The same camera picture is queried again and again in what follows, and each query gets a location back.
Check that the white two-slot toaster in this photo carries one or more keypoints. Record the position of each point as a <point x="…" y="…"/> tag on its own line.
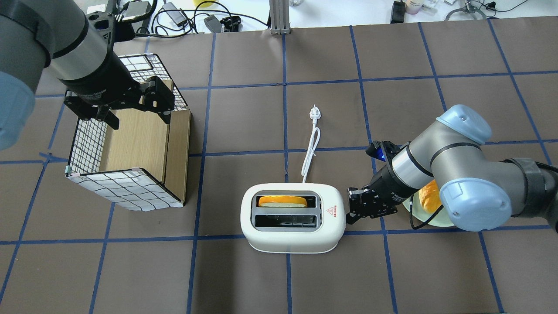
<point x="313" y="230"/>

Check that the large black power brick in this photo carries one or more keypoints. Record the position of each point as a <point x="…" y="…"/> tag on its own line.
<point x="136" y="10"/>

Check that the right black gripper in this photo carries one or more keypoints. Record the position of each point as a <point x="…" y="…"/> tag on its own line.
<point x="385" y="183"/>

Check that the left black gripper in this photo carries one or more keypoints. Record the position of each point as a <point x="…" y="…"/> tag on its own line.
<point x="106" y="81"/>

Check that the aluminium frame post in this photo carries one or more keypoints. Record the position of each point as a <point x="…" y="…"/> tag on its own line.
<point x="279" y="17"/>

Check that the yellow bread slice in toaster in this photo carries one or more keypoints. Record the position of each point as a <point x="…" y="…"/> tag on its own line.
<point x="282" y="201"/>

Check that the yellow bread on plate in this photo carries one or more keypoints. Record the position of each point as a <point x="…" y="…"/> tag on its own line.
<point x="429" y="197"/>

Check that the grid pattern storage basket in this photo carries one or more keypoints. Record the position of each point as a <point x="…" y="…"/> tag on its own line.
<point x="143" y="164"/>

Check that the black power adapter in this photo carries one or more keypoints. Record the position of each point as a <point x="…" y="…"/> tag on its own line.
<point x="398" y="12"/>

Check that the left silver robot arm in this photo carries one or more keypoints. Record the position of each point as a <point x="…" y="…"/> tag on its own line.
<point x="77" y="48"/>

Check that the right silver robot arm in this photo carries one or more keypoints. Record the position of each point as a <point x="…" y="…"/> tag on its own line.
<point x="478" y="194"/>

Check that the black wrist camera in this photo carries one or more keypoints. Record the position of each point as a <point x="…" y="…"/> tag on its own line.
<point x="383" y="150"/>

